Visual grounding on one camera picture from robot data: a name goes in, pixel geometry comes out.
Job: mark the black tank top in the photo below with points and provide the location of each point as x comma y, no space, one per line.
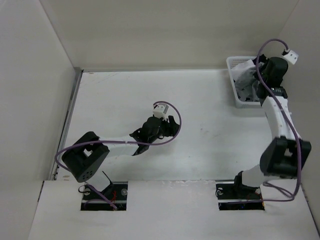
260,60

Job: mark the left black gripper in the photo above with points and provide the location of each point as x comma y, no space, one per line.
175,127

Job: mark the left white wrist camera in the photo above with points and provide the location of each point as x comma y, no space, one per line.
160,111

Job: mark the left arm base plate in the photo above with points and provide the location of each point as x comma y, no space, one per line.
117,194

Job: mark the white plastic basket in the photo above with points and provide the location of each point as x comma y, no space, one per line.
231,62

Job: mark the metal table edge rail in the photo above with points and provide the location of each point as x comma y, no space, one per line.
70,107

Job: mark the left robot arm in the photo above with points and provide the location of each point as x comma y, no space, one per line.
85,160

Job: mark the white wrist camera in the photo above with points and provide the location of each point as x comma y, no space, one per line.
290,56
160,111

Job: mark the grey tank top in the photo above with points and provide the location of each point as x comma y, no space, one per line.
245,82

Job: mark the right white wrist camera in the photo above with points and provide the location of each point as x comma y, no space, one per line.
290,56

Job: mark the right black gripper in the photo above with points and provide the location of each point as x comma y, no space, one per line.
267,59

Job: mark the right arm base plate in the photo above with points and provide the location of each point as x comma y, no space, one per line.
232,198

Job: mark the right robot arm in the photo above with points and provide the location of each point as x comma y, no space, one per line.
287,153

